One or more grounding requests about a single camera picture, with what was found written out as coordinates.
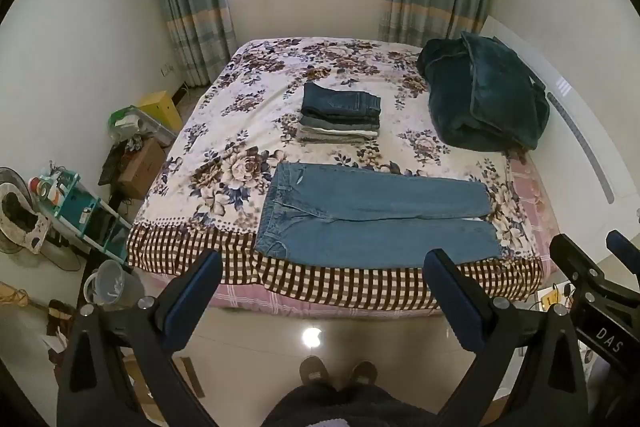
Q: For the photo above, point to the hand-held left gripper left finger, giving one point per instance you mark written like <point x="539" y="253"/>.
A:
<point x="186" y="304"/>

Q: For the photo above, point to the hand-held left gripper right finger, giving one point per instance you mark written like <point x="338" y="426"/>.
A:
<point x="452" y="304"/>

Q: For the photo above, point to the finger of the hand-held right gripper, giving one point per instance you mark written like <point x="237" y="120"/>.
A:
<point x="575" y="262"/>
<point x="625" y="248"/>

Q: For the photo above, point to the light blue jeans pants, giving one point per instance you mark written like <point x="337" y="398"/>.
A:
<point x="375" y="207"/>

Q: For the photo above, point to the stack of folded pants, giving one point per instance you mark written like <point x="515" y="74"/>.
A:
<point x="340" y="114"/>

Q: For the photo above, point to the white plastic bucket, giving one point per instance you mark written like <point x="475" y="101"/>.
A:
<point x="112" y="284"/>

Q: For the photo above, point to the person's right shoe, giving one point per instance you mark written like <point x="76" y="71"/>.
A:
<point x="362" y="374"/>

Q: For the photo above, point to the person's shoe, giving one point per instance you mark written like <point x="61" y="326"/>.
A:
<point x="362" y="374"/>
<point x="311" y="371"/>

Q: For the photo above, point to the white headboard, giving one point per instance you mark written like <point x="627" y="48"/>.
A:
<point x="575" y="132"/>

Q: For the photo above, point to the person's left shoe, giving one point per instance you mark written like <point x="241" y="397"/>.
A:
<point x="311" y="371"/>

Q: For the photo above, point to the bed with floral sheet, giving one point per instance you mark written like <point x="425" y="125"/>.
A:
<point x="225" y="167"/>

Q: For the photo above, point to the cardboard box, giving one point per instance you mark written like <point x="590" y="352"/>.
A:
<point x="142" y="167"/>

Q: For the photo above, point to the person's dark trousers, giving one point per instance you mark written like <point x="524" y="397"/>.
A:
<point x="345" y="409"/>

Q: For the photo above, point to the teal shelf rack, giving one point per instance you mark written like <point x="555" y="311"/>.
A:
<point x="75" y="202"/>

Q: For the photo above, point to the standing fan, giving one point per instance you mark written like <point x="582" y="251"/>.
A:
<point x="22" y="222"/>

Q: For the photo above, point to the dark green blanket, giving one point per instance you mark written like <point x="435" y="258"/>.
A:
<point x="480" y="97"/>

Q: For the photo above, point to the yellow box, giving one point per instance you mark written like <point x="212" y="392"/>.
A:
<point x="160" y="109"/>

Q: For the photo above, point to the wall socket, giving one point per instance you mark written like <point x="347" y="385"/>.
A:
<point x="167" y="69"/>

